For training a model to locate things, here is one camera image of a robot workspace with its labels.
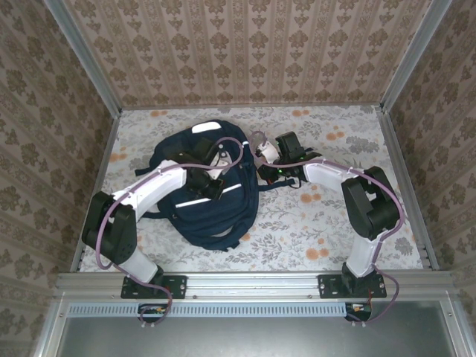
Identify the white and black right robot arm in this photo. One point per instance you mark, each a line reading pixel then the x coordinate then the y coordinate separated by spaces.
pixel 334 173

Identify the aluminium corner post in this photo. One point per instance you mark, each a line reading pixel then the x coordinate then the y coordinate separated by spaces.
pixel 413 59
pixel 85 63

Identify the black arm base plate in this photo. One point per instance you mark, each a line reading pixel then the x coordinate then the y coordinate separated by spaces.
pixel 175 286
pixel 331 286

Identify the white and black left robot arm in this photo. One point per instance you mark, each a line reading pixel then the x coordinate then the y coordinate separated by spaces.
pixel 160 182

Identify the navy blue backpack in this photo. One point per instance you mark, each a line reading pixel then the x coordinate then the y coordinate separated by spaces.
pixel 215 219

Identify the grey metal sheet panel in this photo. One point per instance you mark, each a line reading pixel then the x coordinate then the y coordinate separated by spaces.
pixel 241 338

